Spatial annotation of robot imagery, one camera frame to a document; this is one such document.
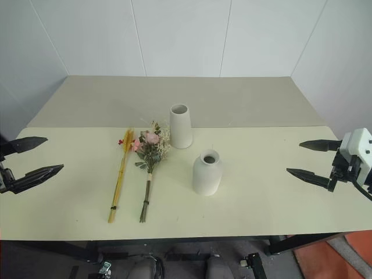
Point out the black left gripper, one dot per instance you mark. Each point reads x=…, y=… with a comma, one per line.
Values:
x=5, y=180

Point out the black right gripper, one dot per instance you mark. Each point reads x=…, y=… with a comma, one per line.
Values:
x=347, y=168

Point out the black table frame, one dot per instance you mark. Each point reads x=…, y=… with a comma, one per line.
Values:
x=52, y=250

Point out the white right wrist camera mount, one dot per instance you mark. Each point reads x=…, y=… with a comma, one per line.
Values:
x=359, y=142

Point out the caster wheel with green tab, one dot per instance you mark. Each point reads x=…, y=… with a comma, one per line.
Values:
x=105, y=267

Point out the yellow dried grass bundle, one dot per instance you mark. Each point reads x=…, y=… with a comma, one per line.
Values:
x=120, y=177

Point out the white cone-shaped vase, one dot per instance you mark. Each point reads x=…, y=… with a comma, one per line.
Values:
x=180, y=130

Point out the black bracket with white block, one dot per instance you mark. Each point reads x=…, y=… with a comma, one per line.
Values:
x=254, y=263

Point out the orange floor mat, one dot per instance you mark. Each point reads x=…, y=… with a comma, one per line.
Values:
x=343, y=255

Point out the pink flower bouquet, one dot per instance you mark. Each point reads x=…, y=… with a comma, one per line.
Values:
x=151, y=148

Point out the white bottle-shaped vase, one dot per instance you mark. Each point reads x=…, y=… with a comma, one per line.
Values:
x=207, y=177

